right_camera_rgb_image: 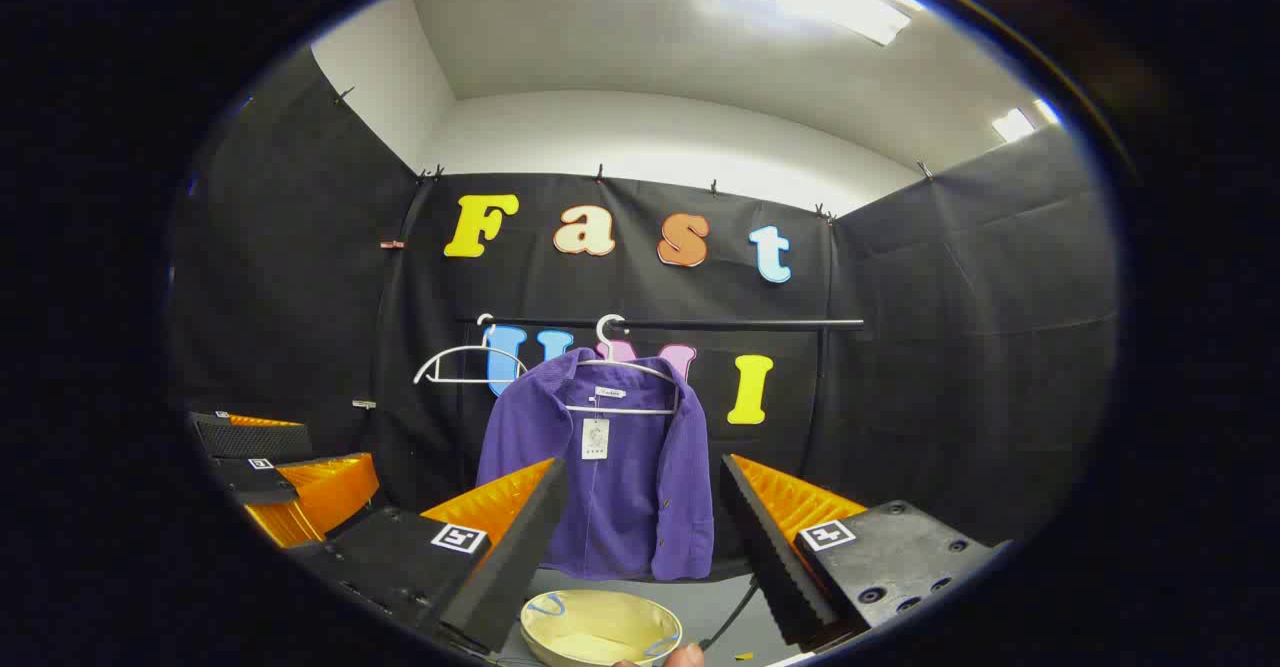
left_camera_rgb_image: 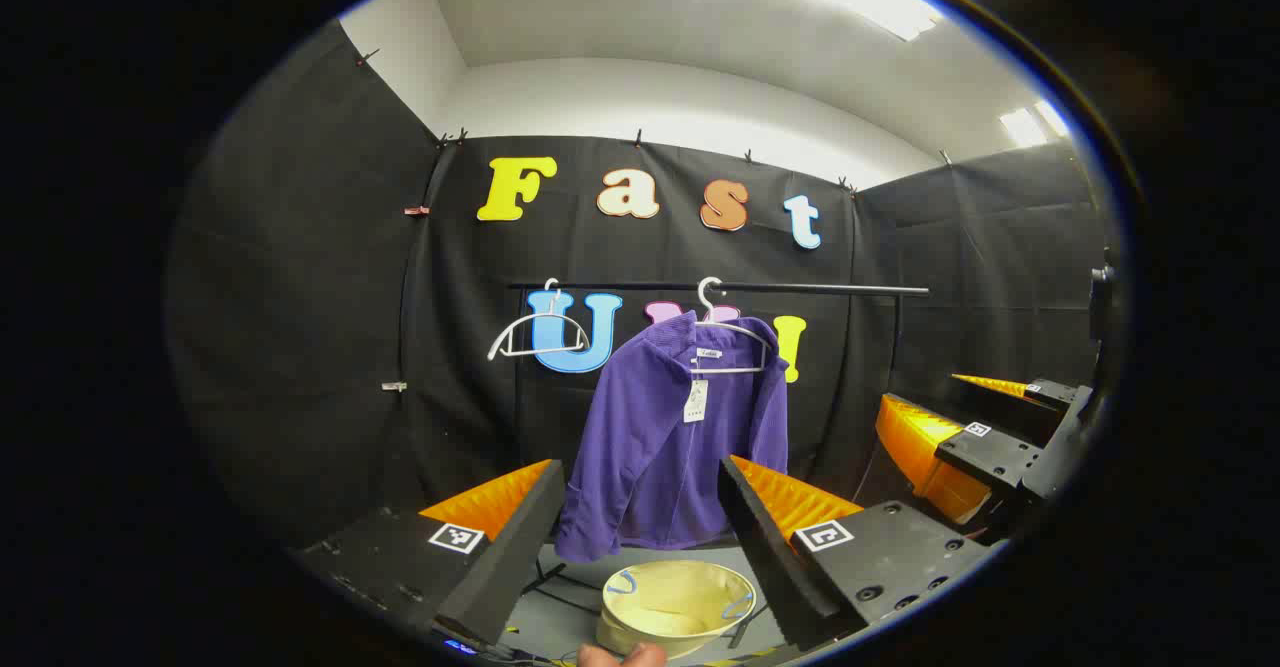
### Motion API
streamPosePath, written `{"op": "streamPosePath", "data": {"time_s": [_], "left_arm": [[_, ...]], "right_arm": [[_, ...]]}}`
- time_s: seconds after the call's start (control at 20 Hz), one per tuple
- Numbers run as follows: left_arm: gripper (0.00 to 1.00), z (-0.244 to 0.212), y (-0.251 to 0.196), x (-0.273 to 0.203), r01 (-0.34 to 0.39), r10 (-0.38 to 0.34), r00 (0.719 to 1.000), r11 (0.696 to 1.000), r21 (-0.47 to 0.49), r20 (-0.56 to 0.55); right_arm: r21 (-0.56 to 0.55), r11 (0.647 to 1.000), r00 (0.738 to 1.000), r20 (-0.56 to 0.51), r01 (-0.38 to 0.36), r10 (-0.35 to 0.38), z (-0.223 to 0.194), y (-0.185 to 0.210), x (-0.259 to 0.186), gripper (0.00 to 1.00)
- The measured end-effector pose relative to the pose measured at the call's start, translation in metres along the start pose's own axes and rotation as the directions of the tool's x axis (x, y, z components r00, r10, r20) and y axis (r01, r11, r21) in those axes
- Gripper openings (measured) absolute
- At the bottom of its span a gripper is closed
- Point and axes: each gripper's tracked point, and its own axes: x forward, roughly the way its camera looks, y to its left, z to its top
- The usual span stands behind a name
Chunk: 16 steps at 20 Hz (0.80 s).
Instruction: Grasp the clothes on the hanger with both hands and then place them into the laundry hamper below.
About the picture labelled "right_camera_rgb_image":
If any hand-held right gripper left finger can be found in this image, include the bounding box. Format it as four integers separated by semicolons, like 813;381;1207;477
300;457;571;656

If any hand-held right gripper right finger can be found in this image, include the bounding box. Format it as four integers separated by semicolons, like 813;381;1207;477
719;453;1011;648

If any purple shirt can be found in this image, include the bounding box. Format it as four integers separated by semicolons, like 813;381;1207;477
476;347;715;584

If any white clothes hanger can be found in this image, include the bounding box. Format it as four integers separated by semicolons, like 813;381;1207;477
413;313;532;387
563;314;683;418

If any black cable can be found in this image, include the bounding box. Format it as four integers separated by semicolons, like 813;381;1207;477
698;575;763;652

